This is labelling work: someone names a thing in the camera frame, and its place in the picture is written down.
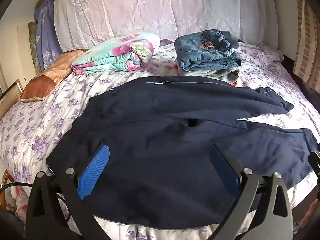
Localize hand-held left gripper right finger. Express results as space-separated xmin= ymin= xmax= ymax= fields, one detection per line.
xmin=210 ymin=144 xmax=293 ymax=240

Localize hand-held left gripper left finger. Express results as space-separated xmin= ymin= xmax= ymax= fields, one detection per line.
xmin=26 ymin=144 xmax=110 ymax=240

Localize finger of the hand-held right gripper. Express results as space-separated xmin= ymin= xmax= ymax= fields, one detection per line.
xmin=308 ymin=151 xmax=320 ymax=180

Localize navy blue pants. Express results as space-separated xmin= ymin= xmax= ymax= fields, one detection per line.
xmin=46 ymin=76 xmax=318 ymax=230

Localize purple floral bed sheet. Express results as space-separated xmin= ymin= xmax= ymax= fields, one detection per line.
xmin=0 ymin=39 xmax=320 ymax=240

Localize folded grey garment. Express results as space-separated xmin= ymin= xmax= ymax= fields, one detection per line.
xmin=178 ymin=66 xmax=242 ymax=83

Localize orange brown pillow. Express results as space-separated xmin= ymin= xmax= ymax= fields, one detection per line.
xmin=19 ymin=49 xmax=87 ymax=103

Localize wooden framed furniture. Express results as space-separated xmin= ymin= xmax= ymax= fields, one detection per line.
xmin=0 ymin=78 xmax=24 ymax=120

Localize folded floral blanket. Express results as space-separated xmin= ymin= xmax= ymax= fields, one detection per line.
xmin=71 ymin=33 xmax=161 ymax=76

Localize brick pattern curtain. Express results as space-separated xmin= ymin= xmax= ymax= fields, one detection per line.
xmin=293 ymin=0 xmax=320 ymax=92

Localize folded blue denim jeans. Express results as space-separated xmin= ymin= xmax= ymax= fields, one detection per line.
xmin=174 ymin=30 xmax=242 ymax=72

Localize purple patterned hanging cloth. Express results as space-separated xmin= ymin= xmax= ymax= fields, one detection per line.
xmin=34 ymin=0 xmax=63 ymax=70

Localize lavender embroidered headboard cover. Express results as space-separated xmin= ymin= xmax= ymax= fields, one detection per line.
xmin=54 ymin=0 xmax=266 ymax=53

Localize black cable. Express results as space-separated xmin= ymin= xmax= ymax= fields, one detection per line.
xmin=0 ymin=182 xmax=73 ymax=228

